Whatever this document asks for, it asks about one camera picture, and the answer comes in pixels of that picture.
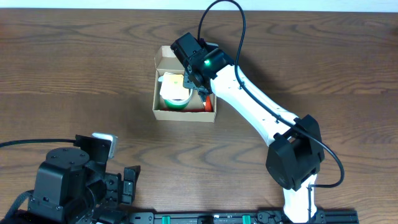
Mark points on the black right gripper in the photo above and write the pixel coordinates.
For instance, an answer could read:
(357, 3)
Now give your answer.
(202, 91)

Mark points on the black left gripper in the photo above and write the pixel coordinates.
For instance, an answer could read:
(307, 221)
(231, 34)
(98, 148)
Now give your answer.
(126, 190)

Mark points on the brown cardboard box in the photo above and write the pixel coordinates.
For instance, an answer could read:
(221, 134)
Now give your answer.
(166, 61)

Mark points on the yellow white sticky note pad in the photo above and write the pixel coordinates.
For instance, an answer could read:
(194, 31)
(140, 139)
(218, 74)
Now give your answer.
(172, 87)

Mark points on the white tape roll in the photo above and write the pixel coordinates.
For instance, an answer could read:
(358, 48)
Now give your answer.
(181, 102)

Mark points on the red box cutter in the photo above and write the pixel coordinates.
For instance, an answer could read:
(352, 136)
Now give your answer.
(185, 110)

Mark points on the green tape roll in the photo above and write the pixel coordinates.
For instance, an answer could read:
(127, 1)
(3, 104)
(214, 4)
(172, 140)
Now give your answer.
(175, 107)

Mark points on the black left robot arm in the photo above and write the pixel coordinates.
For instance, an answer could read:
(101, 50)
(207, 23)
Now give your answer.
(72, 186)

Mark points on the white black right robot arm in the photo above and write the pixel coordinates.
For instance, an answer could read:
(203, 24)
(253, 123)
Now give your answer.
(294, 155)

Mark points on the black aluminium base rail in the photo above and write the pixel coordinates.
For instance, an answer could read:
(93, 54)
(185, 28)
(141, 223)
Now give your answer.
(259, 217)

